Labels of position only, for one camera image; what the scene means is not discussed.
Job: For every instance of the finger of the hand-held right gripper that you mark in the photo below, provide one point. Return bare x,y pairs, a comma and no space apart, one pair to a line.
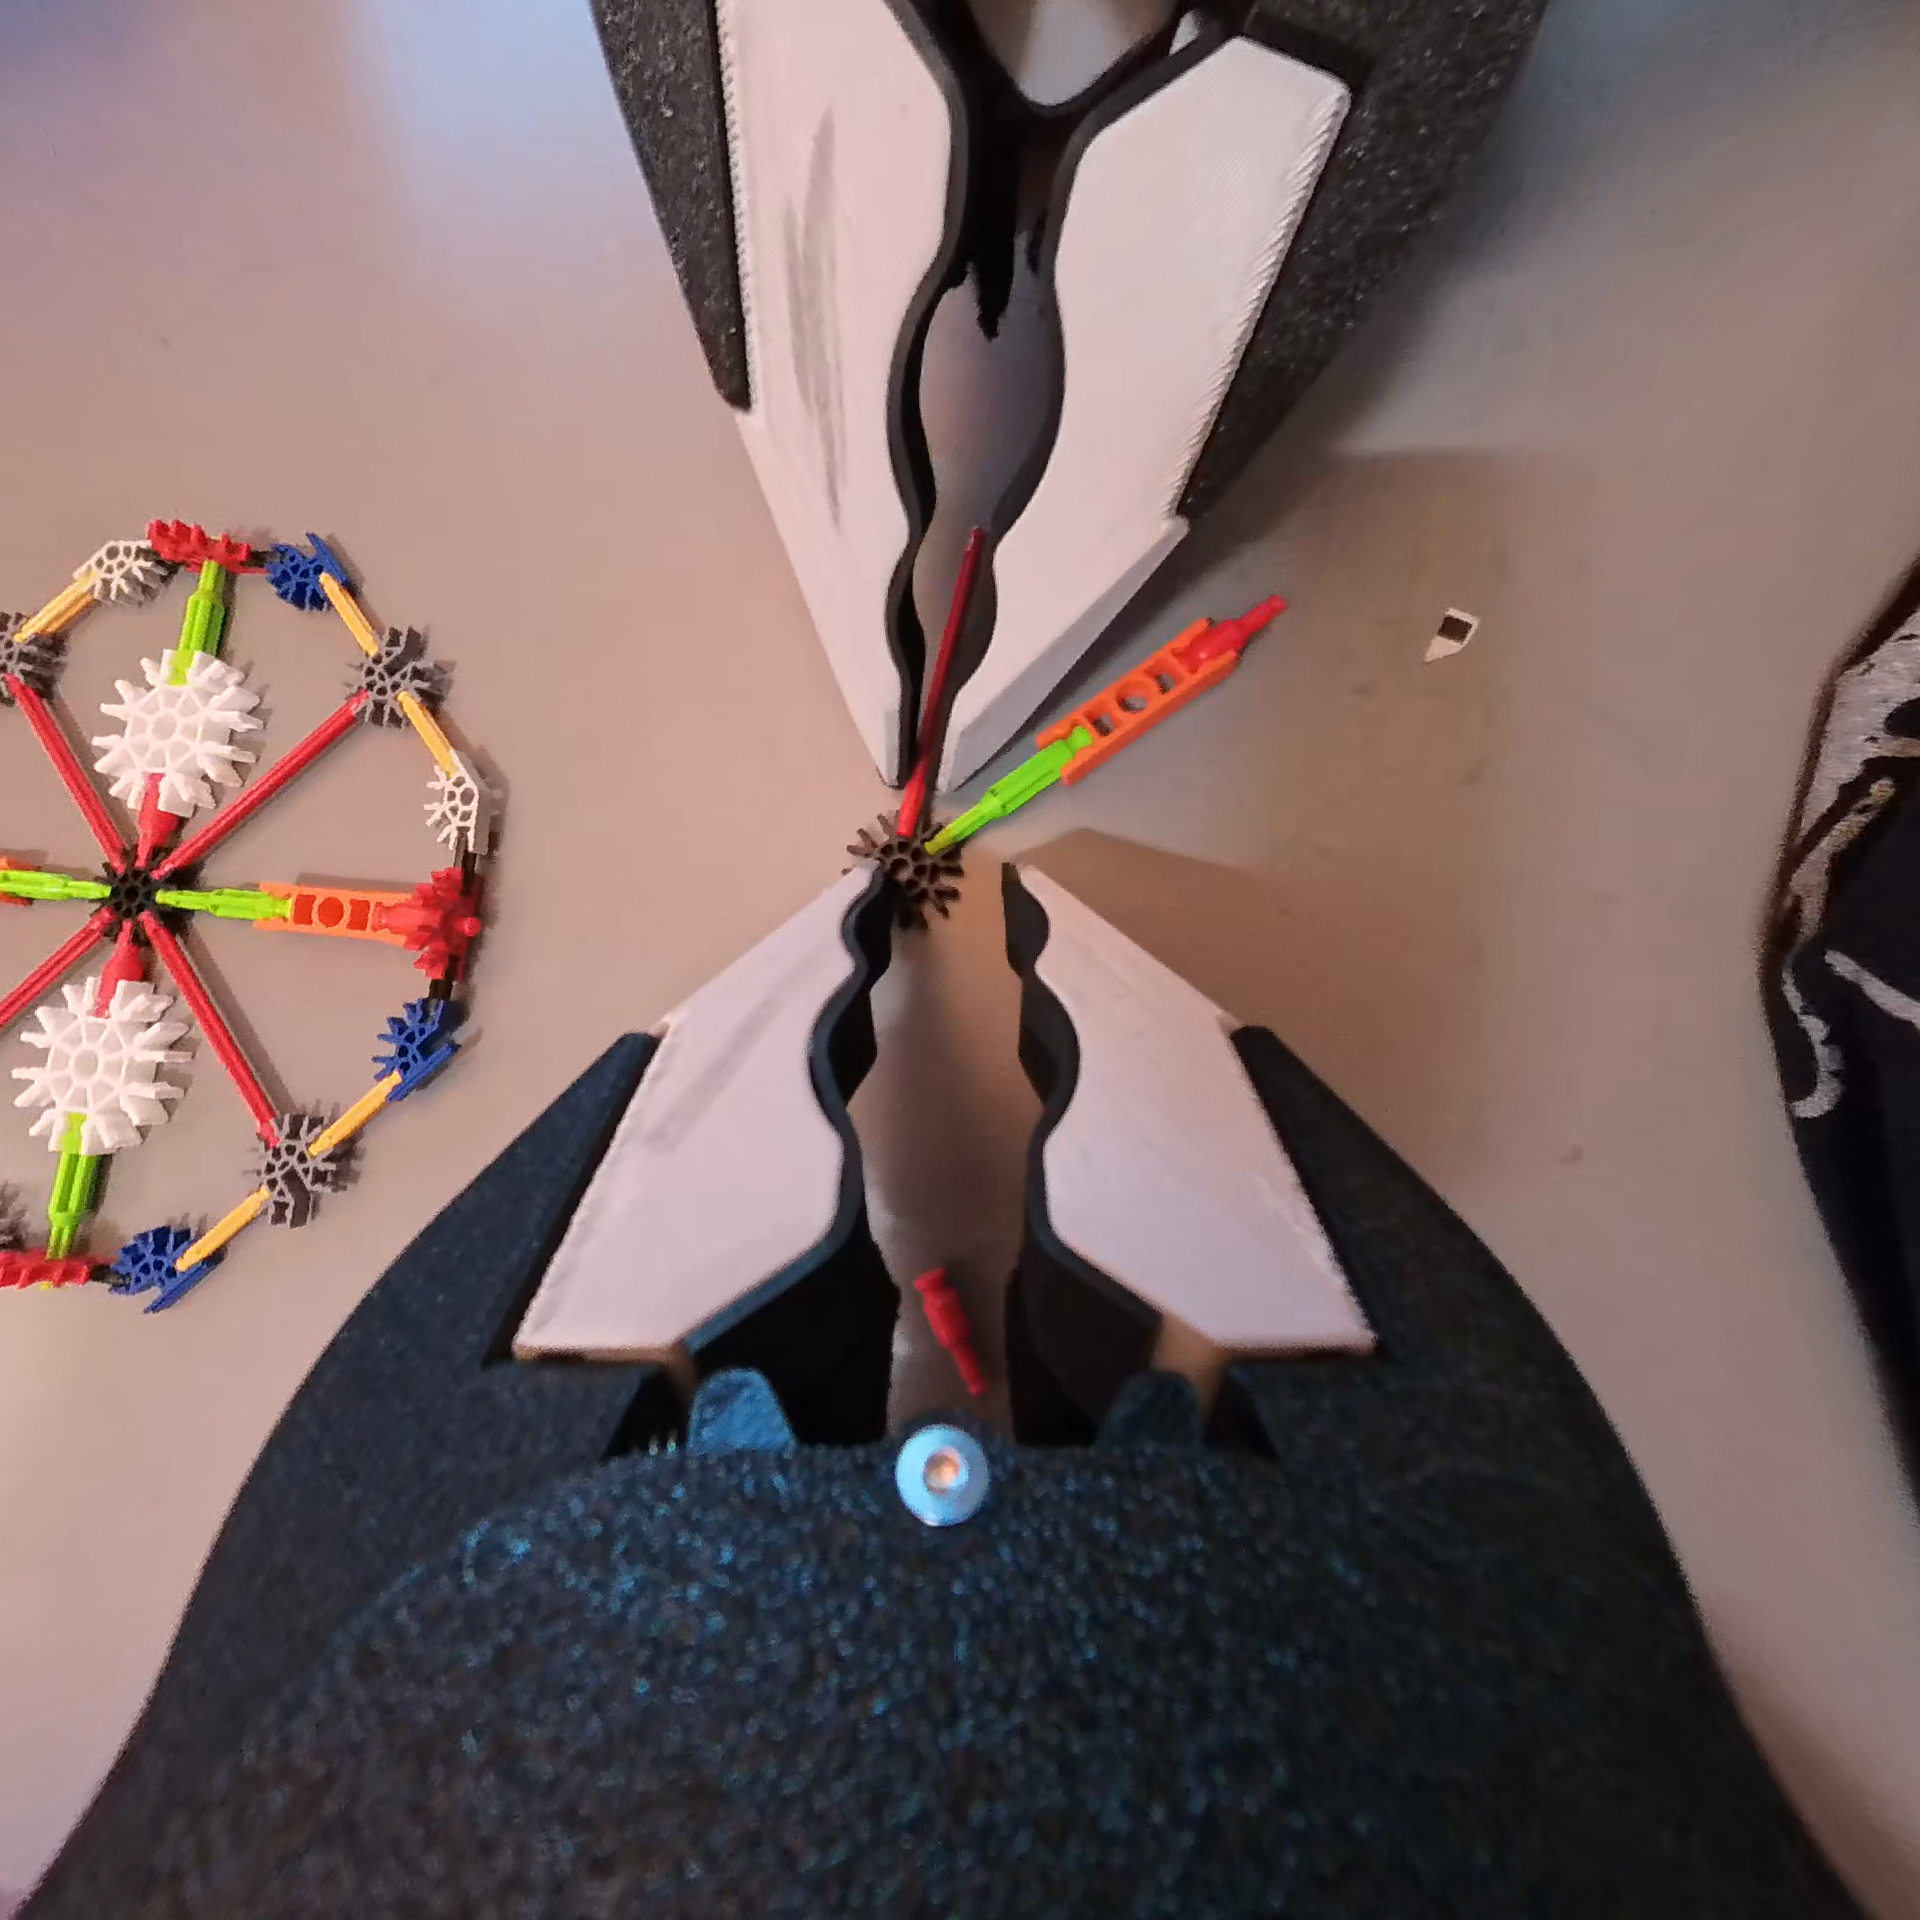
824,300
1185,300

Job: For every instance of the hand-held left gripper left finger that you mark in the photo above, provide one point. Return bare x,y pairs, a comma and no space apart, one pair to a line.
705,1184

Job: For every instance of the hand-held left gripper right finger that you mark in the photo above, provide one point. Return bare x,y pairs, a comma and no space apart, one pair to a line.
1185,1184

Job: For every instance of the small red toy rod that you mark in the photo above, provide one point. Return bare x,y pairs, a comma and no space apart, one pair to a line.
1243,625
949,1328

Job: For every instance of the black round toy connector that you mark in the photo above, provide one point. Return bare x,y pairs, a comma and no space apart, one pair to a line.
905,870

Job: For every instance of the long red toy rod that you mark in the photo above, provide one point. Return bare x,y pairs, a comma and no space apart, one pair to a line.
945,661

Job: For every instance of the orange connector with green rod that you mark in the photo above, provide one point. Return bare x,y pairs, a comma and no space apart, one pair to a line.
1110,713

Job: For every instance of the small paper scrap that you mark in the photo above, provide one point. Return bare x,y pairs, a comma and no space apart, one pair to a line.
1453,633

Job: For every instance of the colourful toy wheel construction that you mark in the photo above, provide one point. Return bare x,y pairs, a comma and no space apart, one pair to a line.
173,734

